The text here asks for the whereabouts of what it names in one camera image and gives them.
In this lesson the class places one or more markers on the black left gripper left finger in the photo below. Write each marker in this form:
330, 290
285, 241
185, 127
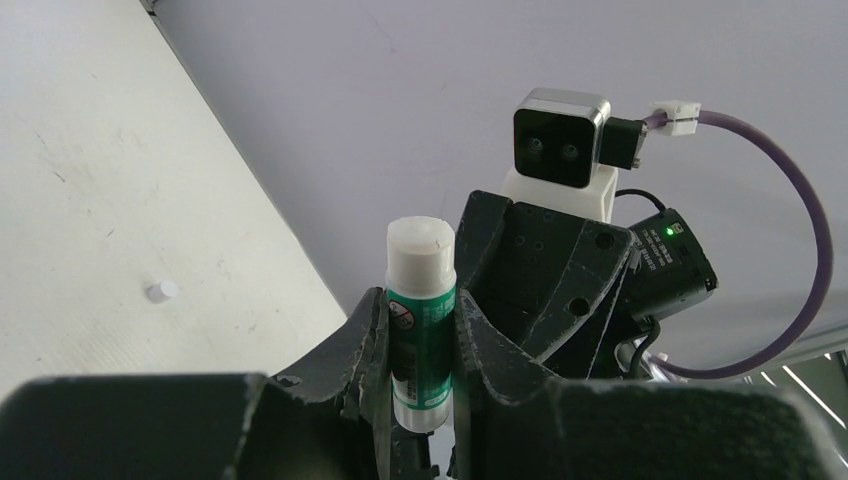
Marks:
327, 416

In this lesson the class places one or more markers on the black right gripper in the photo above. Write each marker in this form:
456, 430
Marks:
553, 279

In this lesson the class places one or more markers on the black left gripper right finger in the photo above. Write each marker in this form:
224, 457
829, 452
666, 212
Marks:
516, 419

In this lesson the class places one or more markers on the green white glue stick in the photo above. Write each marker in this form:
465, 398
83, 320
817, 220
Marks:
421, 294

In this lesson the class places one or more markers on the white glue stick cap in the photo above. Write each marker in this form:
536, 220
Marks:
162, 291

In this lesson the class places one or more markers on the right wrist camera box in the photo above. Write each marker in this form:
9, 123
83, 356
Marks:
568, 151

